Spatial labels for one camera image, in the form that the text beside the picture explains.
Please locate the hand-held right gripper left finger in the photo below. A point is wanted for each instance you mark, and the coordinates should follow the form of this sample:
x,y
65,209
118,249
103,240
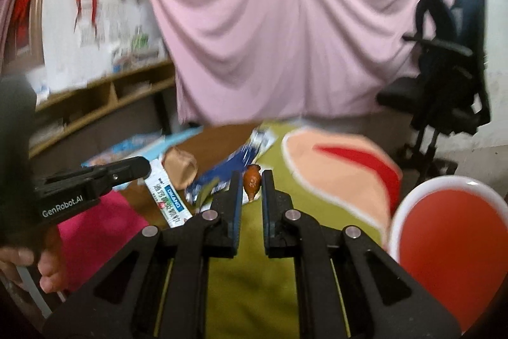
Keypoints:
x,y
237,204

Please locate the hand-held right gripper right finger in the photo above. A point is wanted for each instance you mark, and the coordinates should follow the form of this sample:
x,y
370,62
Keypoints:
x,y
266,204

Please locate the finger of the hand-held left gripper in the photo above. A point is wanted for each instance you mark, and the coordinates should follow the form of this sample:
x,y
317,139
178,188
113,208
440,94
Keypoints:
x,y
119,170

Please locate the small orange brown wrapper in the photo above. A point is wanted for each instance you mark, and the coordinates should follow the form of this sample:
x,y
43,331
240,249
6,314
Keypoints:
x,y
252,182

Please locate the red plastic bowl white rim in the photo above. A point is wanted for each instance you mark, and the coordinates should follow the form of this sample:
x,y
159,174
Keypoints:
x,y
444,243

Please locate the person's left hand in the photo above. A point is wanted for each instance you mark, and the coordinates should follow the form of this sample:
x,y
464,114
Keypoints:
x,y
51,263

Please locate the colourful blue book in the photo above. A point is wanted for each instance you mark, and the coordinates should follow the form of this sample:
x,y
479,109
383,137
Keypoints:
x,y
127,148

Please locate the blue silver snack wrapper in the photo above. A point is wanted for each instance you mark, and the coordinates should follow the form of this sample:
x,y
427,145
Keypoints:
x,y
222,168

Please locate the magenta cloth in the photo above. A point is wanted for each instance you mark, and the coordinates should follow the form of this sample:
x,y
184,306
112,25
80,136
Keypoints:
x,y
103,235

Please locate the white teal sachet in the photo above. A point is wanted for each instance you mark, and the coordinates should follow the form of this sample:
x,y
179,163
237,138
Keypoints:
x,y
170,200

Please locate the green cartoon printed blanket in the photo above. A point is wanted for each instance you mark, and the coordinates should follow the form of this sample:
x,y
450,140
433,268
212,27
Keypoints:
x,y
337,172

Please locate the wooden shelf desk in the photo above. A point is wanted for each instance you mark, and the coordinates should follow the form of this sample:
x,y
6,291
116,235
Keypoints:
x,y
99,85

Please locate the pile of papers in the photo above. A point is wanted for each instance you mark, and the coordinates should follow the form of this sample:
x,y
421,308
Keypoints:
x,y
137,57

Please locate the green glass jar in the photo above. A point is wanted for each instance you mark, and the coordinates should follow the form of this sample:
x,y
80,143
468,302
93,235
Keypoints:
x,y
139,39

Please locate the pink hanging sheet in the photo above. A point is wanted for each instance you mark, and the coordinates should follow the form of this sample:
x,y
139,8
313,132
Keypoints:
x,y
285,25

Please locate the red hanging cloth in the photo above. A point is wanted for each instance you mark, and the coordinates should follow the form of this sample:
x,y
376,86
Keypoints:
x,y
24,5

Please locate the black office chair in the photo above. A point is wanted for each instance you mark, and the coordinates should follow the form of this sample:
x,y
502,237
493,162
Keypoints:
x,y
440,96

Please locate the dark blue jacket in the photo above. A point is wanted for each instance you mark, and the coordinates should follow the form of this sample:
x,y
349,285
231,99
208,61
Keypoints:
x,y
432,5

